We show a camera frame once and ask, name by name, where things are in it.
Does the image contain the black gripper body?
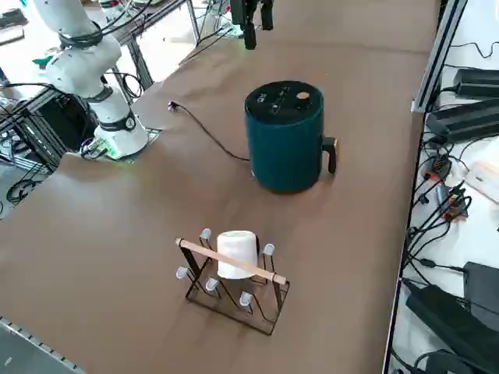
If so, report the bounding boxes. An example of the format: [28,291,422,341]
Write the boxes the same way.
[230,0,254,23]

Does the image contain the green air fryer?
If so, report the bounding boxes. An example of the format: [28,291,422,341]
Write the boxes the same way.
[244,80,339,195]

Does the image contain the black control box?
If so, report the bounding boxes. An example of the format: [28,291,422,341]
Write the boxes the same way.
[38,95,98,153]

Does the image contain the white cup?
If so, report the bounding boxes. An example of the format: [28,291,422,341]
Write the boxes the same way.
[216,230,260,281]

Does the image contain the short black power adapter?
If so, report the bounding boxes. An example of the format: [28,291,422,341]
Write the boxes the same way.
[454,68,499,99]

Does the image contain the long ribbed power adapter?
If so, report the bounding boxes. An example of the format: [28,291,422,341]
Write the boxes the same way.
[426,97,499,144]

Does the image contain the grey adapter plug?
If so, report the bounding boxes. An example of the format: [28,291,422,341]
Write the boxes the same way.
[434,184,450,210]

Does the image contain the white flat box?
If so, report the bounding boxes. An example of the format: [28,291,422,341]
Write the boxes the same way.
[465,158,499,204]

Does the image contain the large black power adapter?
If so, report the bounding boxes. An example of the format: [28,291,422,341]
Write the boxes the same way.
[405,284,499,374]

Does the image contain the black flat box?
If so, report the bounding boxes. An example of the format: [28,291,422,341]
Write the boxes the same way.
[463,261,499,324]

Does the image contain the black fryer power cable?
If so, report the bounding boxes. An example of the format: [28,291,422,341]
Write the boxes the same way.
[167,100,253,161]

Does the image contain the aluminium frame struts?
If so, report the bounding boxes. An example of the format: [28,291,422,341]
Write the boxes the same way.
[115,0,203,93]

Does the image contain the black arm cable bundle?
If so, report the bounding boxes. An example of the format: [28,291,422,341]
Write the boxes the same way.
[58,0,188,48]

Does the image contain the aluminium profile post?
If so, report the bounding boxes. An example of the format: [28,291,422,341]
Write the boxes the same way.
[411,0,469,115]

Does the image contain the black wire cup rack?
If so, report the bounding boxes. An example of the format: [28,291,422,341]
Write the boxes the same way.
[174,228,292,337]

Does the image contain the orange black cable connector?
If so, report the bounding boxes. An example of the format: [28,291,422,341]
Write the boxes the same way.
[423,154,454,182]
[445,189,472,222]

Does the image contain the aluminium frame rack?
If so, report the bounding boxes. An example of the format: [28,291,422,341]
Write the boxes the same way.
[0,83,101,175]

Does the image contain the grey aluminium rail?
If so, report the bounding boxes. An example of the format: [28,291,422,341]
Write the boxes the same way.
[0,315,85,374]

